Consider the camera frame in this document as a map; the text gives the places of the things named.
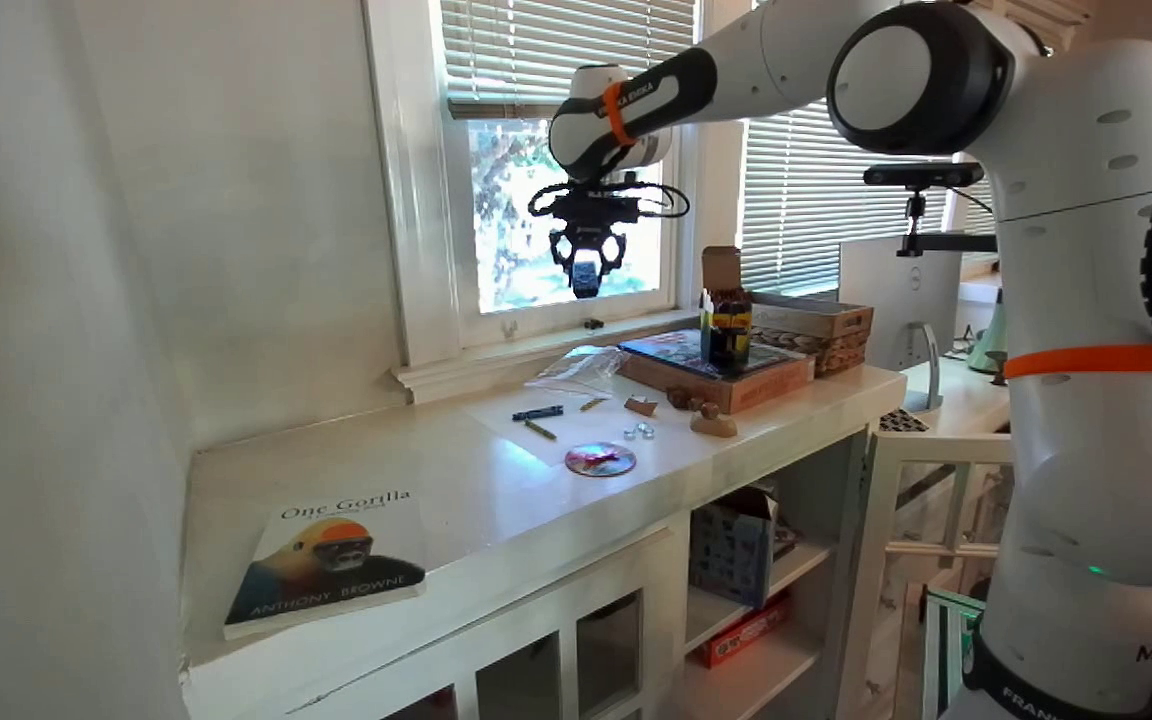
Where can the clear plastic bag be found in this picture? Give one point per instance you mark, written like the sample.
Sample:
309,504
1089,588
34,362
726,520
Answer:
585,366

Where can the small wooden toy figure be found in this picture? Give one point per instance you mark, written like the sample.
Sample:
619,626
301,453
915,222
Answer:
714,424

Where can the open cardboard box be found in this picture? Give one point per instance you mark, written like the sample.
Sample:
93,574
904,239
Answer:
826,331

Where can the bird cover book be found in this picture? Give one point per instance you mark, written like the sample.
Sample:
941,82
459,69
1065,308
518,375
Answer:
325,555

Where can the round colourful plate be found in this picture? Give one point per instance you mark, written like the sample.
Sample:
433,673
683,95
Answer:
602,463

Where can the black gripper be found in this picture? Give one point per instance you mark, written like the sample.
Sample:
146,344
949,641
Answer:
588,222

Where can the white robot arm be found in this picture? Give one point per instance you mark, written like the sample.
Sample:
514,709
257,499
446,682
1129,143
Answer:
1065,143

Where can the black camera on tripod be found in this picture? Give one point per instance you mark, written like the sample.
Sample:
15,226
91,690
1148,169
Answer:
726,331

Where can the window blinds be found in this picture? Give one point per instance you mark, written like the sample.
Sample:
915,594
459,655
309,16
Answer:
518,56

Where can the black camera on stand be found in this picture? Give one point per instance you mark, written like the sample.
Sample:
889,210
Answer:
924,172

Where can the green marker pen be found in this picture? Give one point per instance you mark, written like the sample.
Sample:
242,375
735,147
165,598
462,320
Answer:
539,412

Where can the white cabinet shelving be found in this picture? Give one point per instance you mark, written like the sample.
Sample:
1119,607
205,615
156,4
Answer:
545,594

